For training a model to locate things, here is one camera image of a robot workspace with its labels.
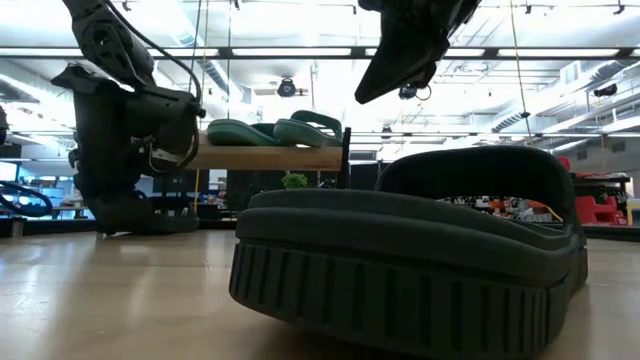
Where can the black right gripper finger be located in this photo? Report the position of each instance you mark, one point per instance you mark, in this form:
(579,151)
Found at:
(400,55)

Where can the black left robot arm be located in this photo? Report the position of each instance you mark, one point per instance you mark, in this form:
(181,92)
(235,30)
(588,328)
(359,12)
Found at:
(110,45)

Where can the black ceiling spotlight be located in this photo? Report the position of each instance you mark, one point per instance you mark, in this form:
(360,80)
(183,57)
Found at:
(286,87)
(409,92)

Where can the small background plant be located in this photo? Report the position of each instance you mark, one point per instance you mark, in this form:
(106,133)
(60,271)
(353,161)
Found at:
(295,181)

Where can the red cart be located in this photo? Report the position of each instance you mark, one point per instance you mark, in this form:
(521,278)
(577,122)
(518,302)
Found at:
(595,210)

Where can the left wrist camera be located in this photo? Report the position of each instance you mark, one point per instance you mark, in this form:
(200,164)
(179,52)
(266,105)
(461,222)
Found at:
(165,125)

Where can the black table frame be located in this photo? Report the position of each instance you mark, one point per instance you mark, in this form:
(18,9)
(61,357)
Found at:
(45,227)

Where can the wooden shelf with black frame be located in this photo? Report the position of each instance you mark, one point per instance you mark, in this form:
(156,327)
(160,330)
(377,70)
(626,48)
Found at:
(260,157)

